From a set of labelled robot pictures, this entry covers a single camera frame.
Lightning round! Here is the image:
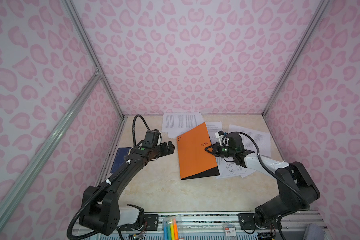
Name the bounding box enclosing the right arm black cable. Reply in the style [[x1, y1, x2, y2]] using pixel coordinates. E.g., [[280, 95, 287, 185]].
[[227, 131, 310, 208]]

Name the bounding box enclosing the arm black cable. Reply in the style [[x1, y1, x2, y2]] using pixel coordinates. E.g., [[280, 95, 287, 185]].
[[227, 131, 310, 208], [131, 114, 152, 148]]

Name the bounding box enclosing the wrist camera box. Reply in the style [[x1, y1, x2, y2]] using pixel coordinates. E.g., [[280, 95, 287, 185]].
[[215, 131, 227, 146], [142, 130, 162, 149]]

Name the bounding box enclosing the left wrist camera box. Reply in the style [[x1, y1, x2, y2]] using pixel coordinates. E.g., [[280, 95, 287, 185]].
[[142, 130, 162, 149]]

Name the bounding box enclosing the middle text sheet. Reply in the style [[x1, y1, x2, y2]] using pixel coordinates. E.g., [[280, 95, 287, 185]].
[[206, 122, 223, 144]]

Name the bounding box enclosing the blue paperback book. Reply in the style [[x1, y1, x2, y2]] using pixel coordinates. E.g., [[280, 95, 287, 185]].
[[110, 147, 131, 174]]

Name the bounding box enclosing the aluminium frame corner post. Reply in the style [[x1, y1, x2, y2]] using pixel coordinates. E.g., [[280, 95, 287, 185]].
[[262, 0, 332, 119], [61, 0, 125, 120]]

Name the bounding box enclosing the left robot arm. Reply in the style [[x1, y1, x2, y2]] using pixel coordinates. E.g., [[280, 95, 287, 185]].
[[67, 141, 175, 240]]

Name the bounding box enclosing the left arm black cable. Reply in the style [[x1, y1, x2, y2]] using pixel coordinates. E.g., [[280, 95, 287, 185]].
[[131, 114, 152, 148]]

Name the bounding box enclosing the grey cloth at corner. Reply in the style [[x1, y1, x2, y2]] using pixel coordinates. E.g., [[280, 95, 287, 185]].
[[303, 224, 325, 240]]

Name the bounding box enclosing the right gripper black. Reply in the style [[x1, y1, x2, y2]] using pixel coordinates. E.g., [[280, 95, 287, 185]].
[[203, 142, 236, 159]]

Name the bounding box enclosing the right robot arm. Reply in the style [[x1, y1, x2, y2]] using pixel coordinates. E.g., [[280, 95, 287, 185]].
[[205, 131, 321, 229]]

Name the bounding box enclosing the box of coloured markers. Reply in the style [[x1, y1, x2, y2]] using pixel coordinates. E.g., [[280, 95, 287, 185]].
[[162, 215, 184, 240]]

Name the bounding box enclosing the technical drawing sheet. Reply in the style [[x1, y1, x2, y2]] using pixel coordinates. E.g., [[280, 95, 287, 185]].
[[216, 157, 255, 179]]

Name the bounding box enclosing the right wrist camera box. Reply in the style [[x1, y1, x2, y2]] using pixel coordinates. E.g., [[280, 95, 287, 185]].
[[215, 131, 227, 146]]

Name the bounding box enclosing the small red white label box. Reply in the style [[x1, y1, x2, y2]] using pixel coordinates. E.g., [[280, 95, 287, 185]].
[[223, 224, 238, 240]]

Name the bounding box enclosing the aluminium diagonal frame bar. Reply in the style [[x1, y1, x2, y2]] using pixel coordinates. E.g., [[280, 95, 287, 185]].
[[0, 71, 103, 240]]

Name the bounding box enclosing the top back text sheet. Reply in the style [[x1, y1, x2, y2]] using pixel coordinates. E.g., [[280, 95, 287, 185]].
[[162, 113, 204, 139]]

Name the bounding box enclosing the aluminium frame corner post right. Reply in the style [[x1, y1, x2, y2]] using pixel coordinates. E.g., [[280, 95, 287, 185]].
[[262, 0, 332, 119]]

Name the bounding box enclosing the right text sheet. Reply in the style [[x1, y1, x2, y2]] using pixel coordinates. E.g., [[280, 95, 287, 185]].
[[228, 125, 272, 157]]

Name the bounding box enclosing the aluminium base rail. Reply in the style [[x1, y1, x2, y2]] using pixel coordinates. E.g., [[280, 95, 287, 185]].
[[71, 210, 331, 240]]

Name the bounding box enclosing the text sheet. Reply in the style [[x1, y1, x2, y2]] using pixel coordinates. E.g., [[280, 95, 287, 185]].
[[206, 122, 223, 144], [162, 113, 204, 139], [228, 125, 272, 157]]

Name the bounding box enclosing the orange and black folder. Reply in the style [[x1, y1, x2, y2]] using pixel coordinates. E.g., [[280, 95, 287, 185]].
[[177, 123, 220, 180]]

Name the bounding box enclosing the aluminium frame corner post left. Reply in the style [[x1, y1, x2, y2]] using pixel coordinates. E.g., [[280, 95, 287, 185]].
[[61, 0, 125, 120]]

